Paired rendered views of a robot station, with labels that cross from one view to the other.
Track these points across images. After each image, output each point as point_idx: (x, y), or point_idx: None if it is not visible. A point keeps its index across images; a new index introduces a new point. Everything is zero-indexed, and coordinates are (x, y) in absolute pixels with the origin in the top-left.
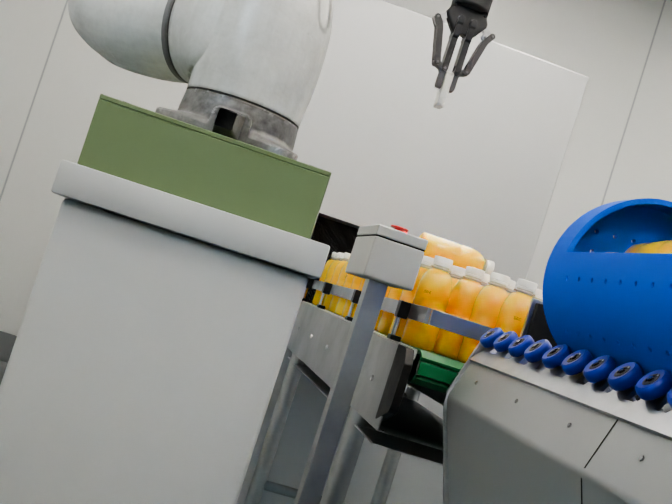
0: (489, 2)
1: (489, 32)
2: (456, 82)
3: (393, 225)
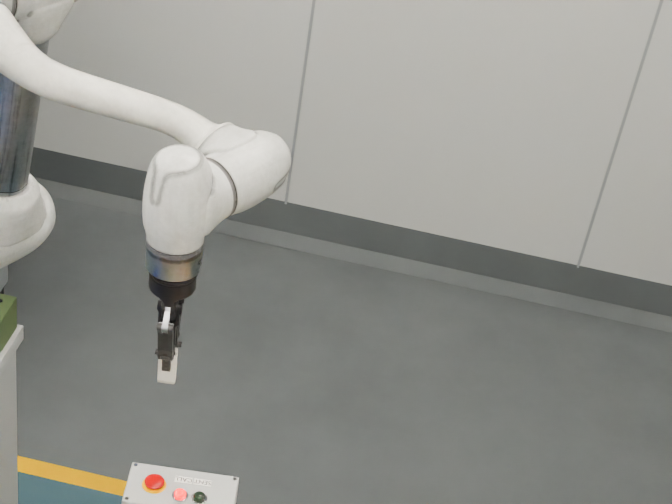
0: (153, 286)
1: (163, 320)
2: (162, 362)
3: (150, 474)
